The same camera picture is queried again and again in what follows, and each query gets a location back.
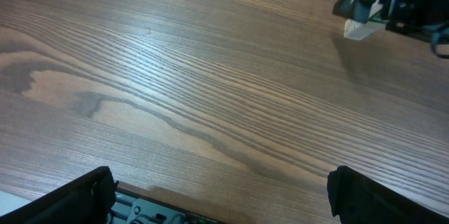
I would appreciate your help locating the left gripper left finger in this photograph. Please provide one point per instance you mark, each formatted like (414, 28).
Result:
(87, 199)

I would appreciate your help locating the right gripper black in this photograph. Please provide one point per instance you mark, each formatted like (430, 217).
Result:
(425, 20)

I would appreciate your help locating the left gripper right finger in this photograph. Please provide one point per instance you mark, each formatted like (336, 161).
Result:
(357, 199)

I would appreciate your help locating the green V letter block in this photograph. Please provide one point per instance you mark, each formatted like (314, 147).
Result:
(357, 30)

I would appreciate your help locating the green N letter block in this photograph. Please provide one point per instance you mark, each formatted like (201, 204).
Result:
(375, 13)

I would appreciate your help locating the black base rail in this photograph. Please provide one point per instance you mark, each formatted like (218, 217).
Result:
(133, 208)

